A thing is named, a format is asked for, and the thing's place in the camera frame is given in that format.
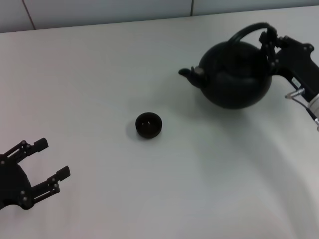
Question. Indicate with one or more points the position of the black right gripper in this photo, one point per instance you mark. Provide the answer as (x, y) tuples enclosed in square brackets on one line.
[(301, 69)]

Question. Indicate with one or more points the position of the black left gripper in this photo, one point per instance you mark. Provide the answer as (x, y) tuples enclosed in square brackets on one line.
[(12, 184)]

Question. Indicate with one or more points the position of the black round teapot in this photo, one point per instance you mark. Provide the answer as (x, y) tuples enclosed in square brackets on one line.
[(234, 82)]

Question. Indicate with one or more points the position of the dark brown teacup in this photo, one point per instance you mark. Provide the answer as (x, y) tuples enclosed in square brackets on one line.
[(148, 125)]

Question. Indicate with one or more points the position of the white and silver right arm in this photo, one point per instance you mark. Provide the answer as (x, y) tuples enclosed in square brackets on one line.
[(315, 105)]

